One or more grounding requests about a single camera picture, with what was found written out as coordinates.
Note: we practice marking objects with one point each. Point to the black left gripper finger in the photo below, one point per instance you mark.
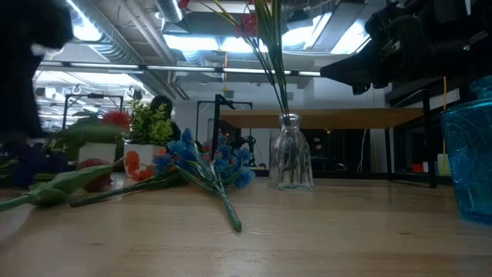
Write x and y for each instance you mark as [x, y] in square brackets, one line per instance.
[17, 92]

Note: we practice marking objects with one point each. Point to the pink artificial flower bunch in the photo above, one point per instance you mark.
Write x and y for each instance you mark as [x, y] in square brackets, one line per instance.
[277, 69]

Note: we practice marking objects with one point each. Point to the purple artificial flower bunch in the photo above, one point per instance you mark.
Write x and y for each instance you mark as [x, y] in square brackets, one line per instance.
[27, 165]

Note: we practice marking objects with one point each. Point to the clear ribbed glass vase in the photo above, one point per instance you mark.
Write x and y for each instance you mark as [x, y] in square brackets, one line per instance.
[290, 161]

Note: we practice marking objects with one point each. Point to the orange artificial tulip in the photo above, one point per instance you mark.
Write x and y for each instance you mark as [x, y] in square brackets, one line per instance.
[115, 119]

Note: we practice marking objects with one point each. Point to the dark red artificial tulip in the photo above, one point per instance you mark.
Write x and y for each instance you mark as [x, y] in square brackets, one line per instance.
[65, 184]

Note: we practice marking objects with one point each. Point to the blue glass vase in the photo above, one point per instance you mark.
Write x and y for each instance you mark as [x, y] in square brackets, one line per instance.
[471, 154]

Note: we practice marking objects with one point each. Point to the orange artificial flower bunch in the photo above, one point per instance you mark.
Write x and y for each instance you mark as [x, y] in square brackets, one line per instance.
[132, 161]

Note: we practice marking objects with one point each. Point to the blue artificial flower bunch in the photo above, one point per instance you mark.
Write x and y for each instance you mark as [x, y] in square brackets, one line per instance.
[180, 148]

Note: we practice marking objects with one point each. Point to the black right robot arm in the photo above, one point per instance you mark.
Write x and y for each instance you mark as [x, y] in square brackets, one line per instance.
[483, 34]

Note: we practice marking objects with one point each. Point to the wooden shelf with black legs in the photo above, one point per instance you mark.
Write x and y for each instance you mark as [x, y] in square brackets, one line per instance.
[346, 117]

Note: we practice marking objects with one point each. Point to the small red box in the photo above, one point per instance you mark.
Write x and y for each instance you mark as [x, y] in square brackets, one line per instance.
[417, 168]

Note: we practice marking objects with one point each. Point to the broad-leaf plant in white pot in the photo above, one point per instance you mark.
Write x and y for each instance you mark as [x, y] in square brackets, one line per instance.
[96, 152]

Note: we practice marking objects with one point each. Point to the pale green container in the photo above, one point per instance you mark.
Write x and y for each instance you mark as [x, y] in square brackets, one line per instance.
[444, 165]

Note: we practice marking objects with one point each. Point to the small-leaf plant in white pot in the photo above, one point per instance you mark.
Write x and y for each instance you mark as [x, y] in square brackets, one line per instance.
[148, 123]

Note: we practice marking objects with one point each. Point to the person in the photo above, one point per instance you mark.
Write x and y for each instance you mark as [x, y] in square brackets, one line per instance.
[163, 103]

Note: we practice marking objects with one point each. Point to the long ceiling light bar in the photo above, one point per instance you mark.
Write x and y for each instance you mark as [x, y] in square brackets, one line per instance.
[184, 69]

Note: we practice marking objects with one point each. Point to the black aluminium table frame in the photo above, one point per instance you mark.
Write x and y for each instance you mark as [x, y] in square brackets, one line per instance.
[346, 175]

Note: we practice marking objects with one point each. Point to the silver ventilation duct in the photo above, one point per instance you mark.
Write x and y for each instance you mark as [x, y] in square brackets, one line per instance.
[171, 9]

